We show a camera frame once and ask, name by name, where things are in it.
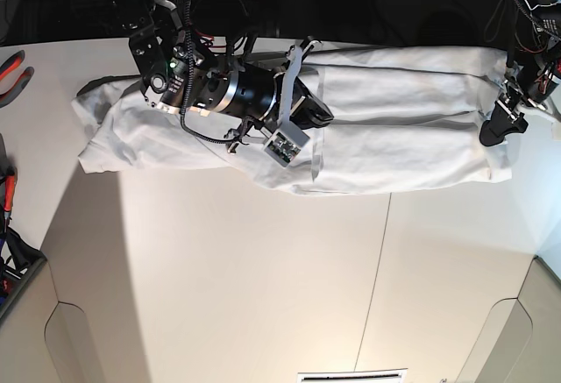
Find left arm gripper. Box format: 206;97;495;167
479;59;560;147

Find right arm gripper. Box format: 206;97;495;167
205;64;334;133

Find white t-shirt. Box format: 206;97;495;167
71;46;512;195

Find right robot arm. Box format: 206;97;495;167
112;0;333;144

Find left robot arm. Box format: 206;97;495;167
479;0;560;147

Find white vent grille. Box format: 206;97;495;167
297;369;408;383

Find orange grey pliers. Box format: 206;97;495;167
0;50;35;110

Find grey bin with tools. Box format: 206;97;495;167
1;227;47;324

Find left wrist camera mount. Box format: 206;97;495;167
519;96;560;141

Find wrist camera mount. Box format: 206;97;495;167
519;96;560;141
225;36;323;169

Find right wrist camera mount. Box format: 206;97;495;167
225;36;323;169

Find orange handled tool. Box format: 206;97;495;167
1;166;18;232

